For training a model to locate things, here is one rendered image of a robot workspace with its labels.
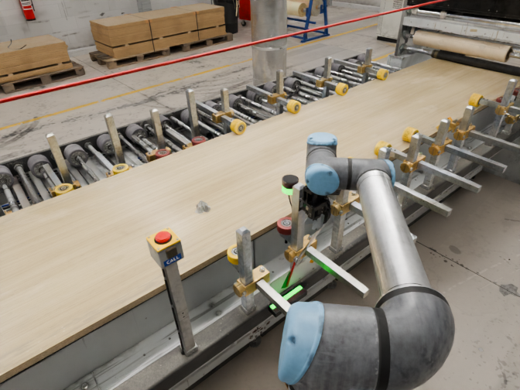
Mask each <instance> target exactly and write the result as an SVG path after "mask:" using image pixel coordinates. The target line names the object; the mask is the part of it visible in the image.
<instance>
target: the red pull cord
mask: <svg viewBox="0 0 520 390"><path fill-rule="evenodd" d="M443 1H446V0H437V1H434V2H427V3H423V4H420V5H414V6H410V7H406V8H403V9H396V10H392V11H389V12H383V13H379V14H375V15H369V16H365V17H362V18H358V19H352V20H348V21H344V22H339V23H334V24H331V25H327V26H321V27H317V28H314V29H308V30H303V31H300V32H294V33H290V34H286V35H283V36H277V37H272V38H269V39H263V40H259V41H255V42H252V43H246V44H242V45H238V46H232V47H228V48H224V49H221V50H215V51H211V52H207V53H201V54H197V55H193V56H188V57H184V58H180V59H176V60H170V61H166V62H163V63H157V64H153V65H149V66H145V67H140V68H135V69H132V70H126V71H122V72H118V73H115V74H109V75H104V76H101V77H95V78H91V79H87V80H81V81H78V82H73V83H70V84H64V85H60V86H56V87H50V88H47V89H43V90H39V91H33V92H29V93H25V94H20V95H16V96H12V97H6V98H2V99H0V104H1V103H5V102H9V101H15V100H18V99H22V98H28V97H32V96H36V95H39V94H45V93H49V92H52V91H58V90H62V89H66V88H69V87H76V86H79V85H82V84H89V83H92V82H96V81H100V80H105V79H109V78H113V77H119V76H122V75H126V74H132V73H135V72H139V71H143V70H149V69H152V68H156V67H162V66H165V65H170V64H173V63H179V62H183V61H186V60H192V59H196V58H200V57H203V56H210V55H213V54H216V53H223V52H226V51H229V50H236V49H239V48H243V47H246V46H253V45H256V44H259V43H266V42H269V41H273V40H277V39H283V38H286V37H290V36H296V35H299V34H304V33H309V32H313V31H317V30H320V29H326V28H330V27H333V26H339V25H343V24H347V23H350V22H356V21H360V20H363V19H370V18H373V17H377V16H380V15H387V14H390V13H393V12H400V11H403V10H407V9H413V8H417V7H420V6H424V5H430V4H433V3H437V2H443Z"/></svg>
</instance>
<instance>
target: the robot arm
mask: <svg viewBox="0 0 520 390"><path fill-rule="evenodd" d="M306 143H307V147H306V168H305V183H306V186H304V187H303V197H302V198H300V199H299V211H301V210H304V212H306V213H305V214H307V215H308V218H307V219H305V222H304V223H305V224H312V223H313V226H312V229H315V230H317V231H318V230H319V229H321V228H322V227H323V226H324V225H325V223H327V221H328V220H329V219H330V215H331V208H330V201H329V198H327V195H339V194H340V192H341V190H356V191H357V192H358V194H359V198H360V202H361V209H362V213H363V216H364V223H365V227H366V231H367V235H368V242H369V245H370V249H371V257H372V261H373V264H374V268H375V275H376V279H377V283H378V290H379V293H380V298H379V300H378V301H377V303H376V305H375V307H368V306H350V305H341V304H332V303H322V302H319V301H313V302H297V303H294V304H292V305H291V306H290V307H289V309H288V312H287V314H286V321H285V324H284V329H283V334H282V343H281V348H280V354H279V369H278V376H279V380H280V381H282V382H285V383H286V384H287V385H288V386H289V387H288V390H413V389H414V388H417V387H419V386H420V385H423V384H424V383H426V382H427V381H428V380H429V379H431V377H433V376H434V375H435V373H437V372H438V370H440V369H441V368H442V366H443V364H444V362H445V361H446V359H447V357H448V356H449V354H450V351H451V349H452V346H453V341H454V335H455V323H454V318H453V314H452V311H451V308H450V305H449V303H448V302H447V300H446V298H445V297H444V295H443V294H442V293H440V292H439V291H437V290H435V289H433V288H431V285H430V283H429V280H428V278H427V275H426V272H425V269H424V268H423V264H422V262H421V259H420V257H419V253H418V252H417V249H416V246H415V243H414V241H413V239H412V235H411V233H410V231H409V227H408V225H407V223H406V221H405V217H404V215H403V212H402V209H401V207H400V205H399V202H398V199H397V196H396V195H395V191H394V189H393V188H394V185H395V169H394V164H393V163H392V161H390V160H388V159H357V158H341V157H337V144H338V143H337V137H336V136H335V135H333V134H330V133H327V132H315V133H313V134H311V135H309V136H308V138H307V142H306ZM300 202H303V206H302V207H300Z"/></svg>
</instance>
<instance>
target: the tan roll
mask: <svg viewBox="0 0 520 390"><path fill-rule="evenodd" d="M405 37H407V38H411V39H413V40H412V41H413V43H414V44H416V45H420V46H427V47H430V48H434V49H438V50H446V51H450V52H454V53H461V54H465V55H469V56H476V57H480V58H485V59H489V60H496V61H500V62H504V63H506V62H507V61H508V60H509V59H510V57H512V58H516V59H520V53H512V52H511V48H512V46H509V45H504V44H499V43H491V42H486V41H481V40H476V39H468V38H463V37H459V36H450V35H446V34H441V33H436V32H427V31H423V30H417V31H416V33H415V34H409V33H406V35H405Z"/></svg>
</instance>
